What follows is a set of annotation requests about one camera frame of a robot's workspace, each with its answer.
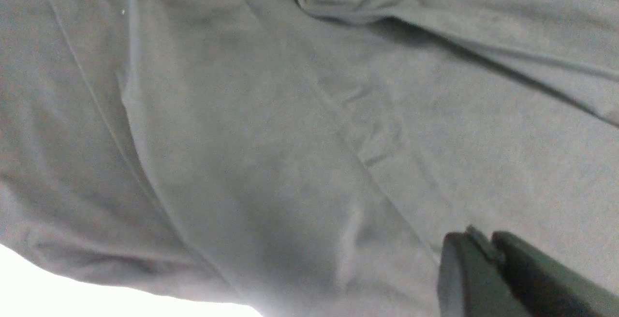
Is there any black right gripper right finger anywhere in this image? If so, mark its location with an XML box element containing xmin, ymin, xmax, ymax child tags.
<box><xmin>492</xmin><ymin>231</ymin><xmax>619</xmax><ymax>317</ymax></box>

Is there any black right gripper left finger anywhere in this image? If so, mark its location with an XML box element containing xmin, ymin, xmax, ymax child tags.
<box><xmin>437</xmin><ymin>232</ymin><xmax>529</xmax><ymax>317</ymax></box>

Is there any dark gray long-sleeved shirt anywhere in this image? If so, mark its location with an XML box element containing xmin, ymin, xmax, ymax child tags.
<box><xmin>1</xmin><ymin>0</ymin><xmax>618</xmax><ymax>317</ymax></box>

